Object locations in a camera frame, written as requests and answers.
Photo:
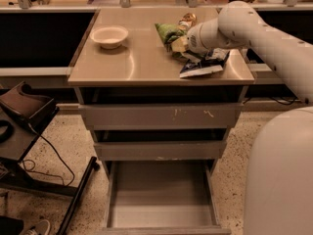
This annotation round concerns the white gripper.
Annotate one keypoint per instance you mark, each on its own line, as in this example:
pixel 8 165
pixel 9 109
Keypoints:
pixel 195 40

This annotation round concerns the green jalapeno chip bag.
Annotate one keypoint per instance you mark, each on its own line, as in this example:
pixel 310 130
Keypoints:
pixel 168 33

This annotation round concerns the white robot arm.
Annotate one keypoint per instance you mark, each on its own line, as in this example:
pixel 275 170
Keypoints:
pixel 279 176

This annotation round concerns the blue white chip bag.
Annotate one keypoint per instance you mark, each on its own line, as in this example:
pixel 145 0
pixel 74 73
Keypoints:
pixel 213 61

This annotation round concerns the grey drawer cabinet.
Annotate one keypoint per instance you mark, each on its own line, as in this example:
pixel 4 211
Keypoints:
pixel 141 71

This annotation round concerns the top grey drawer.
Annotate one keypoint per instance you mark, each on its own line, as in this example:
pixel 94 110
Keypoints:
pixel 160 116

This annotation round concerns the grey drawer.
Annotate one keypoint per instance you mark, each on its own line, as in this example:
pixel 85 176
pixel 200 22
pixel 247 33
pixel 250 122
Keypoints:
pixel 160 116
pixel 159 151
pixel 161 198

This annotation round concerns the middle grey drawer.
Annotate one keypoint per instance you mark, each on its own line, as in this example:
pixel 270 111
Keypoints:
pixel 159 151

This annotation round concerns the bottom grey drawer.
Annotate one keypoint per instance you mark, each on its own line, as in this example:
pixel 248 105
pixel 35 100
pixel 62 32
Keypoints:
pixel 161 198

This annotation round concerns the gold soda can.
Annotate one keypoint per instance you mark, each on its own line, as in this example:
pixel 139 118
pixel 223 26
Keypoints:
pixel 187 21

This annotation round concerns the white bowl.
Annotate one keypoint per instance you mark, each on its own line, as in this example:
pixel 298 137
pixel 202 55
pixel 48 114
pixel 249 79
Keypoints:
pixel 109 37

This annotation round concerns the black headset device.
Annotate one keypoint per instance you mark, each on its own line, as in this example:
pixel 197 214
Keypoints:
pixel 26 109

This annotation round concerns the white sneaker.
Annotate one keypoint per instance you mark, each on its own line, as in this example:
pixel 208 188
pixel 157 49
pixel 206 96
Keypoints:
pixel 43 227

